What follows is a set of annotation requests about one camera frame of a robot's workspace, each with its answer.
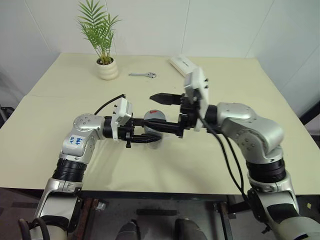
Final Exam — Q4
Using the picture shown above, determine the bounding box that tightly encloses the silver adjustable wrench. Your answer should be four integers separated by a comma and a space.
128, 71, 158, 79

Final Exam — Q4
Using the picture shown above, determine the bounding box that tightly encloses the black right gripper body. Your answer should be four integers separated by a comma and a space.
177, 92, 201, 139

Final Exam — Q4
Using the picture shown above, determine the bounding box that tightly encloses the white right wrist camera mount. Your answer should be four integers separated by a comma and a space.
183, 66, 211, 133

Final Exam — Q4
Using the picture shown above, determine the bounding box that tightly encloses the cream table cloth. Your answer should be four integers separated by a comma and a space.
0, 51, 320, 195

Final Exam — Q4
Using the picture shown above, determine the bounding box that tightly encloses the white rectangular box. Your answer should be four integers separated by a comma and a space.
169, 55, 198, 77

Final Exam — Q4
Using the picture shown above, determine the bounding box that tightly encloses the green palm plant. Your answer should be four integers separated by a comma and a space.
76, 0, 123, 63

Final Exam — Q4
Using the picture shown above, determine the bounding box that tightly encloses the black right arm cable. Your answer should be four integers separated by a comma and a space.
196, 109, 249, 202
211, 128, 245, 193

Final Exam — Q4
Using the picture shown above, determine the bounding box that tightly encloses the cream ribbed plant pot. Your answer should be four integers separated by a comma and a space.
96, 56, 120, 81

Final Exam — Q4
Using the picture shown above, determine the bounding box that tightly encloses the dark rounded shape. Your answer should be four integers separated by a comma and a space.
174, 217, 209, 240
117, 219, 139, 240

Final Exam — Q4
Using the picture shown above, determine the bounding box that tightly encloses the grey jar lid red mark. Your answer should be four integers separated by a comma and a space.
143, 109, 166, 123

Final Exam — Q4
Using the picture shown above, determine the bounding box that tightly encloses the clear plastic jar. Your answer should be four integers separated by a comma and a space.
143, 119, 165, 151

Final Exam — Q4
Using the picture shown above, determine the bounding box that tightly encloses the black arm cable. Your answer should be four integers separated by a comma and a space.
94, 93, 126, 116
196, 109, 249, 202
211, 128, 245, 193

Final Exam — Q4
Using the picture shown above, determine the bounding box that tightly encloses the black hose loop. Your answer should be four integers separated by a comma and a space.
18, 216, 51, 240

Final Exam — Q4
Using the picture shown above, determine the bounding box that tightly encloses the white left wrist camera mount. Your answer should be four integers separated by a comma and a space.
111, 97, 134, 141

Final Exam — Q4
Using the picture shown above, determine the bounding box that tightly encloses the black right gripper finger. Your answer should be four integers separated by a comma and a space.
142, 119, 181, 137
148, 92, 184, 106

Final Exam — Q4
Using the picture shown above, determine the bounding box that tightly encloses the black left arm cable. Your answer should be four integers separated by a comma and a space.
94, 93, 126, 116

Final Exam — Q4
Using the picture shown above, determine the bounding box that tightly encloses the black metal table frame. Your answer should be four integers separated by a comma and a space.
79, 191, 251, 240

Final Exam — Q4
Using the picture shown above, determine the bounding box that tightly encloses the white label blue writing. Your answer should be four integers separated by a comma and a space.
63, 134, 88, 152

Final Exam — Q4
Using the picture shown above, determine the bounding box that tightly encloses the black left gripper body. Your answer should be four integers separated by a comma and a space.
116, 116, 138, 150

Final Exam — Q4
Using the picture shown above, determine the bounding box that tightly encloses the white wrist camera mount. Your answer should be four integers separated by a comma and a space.
111, 97, 134, 141
183, 66, 211, 133

